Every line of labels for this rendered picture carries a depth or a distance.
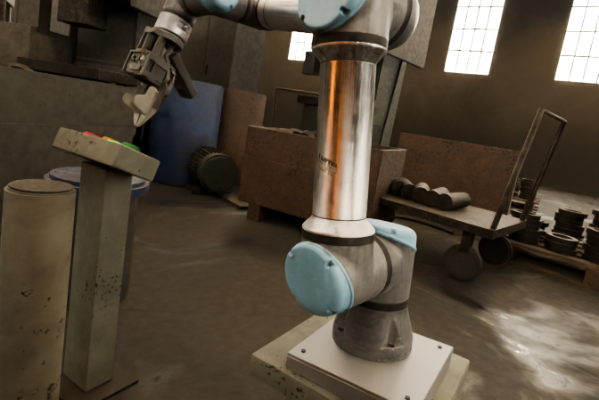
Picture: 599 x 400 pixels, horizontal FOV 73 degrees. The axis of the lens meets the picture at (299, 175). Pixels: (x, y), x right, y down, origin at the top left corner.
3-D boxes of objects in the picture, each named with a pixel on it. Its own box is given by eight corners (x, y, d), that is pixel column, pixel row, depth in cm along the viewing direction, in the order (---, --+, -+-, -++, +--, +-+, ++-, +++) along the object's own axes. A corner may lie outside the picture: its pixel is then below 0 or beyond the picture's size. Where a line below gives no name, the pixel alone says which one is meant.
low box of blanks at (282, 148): (391, 232, 305) (408, 144, 296) (363, 254, 240) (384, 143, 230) (283, 202, 343) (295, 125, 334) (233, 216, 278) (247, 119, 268)
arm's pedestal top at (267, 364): (332, 316, 101) (334, 301, 100) (466, 377, 84) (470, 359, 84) (248, 373, 74) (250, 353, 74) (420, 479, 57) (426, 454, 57)
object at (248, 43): (201, 153, 578) (219, 7, 550) (247, 164, 542) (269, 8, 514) (168, 153, 522) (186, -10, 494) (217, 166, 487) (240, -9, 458)
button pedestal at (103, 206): (82, 421, 90) (109, 143, 81) (28, 371, 102) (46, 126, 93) (144, 387, 103) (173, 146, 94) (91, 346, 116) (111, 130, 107)
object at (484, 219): (529, 274, 253) (569, 120, 240) (496, 297, 205) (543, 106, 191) (369, 220, 331) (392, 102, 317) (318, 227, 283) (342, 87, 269)
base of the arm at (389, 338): (348, 312, 88) (353, 268, 87) (419, 334, 81) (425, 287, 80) (319, 343, 75) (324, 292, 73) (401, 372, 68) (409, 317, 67)
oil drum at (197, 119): (175, 190, 326) (188, 77, 313) (128, 174, 357) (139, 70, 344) (225, 185, 376) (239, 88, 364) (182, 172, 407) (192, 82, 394)
